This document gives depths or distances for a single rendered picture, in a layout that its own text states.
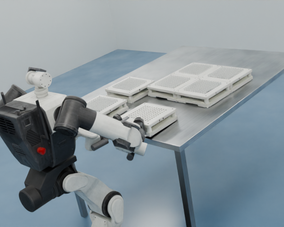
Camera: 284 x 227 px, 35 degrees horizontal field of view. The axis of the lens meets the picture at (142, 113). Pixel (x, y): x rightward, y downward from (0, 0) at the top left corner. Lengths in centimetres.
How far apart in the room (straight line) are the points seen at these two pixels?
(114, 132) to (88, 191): 47
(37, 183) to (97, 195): 38
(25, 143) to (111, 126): 36
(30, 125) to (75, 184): 41
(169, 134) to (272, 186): 124
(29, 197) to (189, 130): 92
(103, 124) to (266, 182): 189
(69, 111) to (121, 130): 24
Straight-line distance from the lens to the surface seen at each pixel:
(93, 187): 232
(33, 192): 212
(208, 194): 343
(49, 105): 197
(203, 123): 253
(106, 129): 191
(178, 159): 241
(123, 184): 371
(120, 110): 281
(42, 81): 200
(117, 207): 243
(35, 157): 200
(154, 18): 687
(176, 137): 242
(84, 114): 188
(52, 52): 677
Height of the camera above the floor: 194
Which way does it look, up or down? 23 degrees down
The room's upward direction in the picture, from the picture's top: 10 degrees counter-clockwise
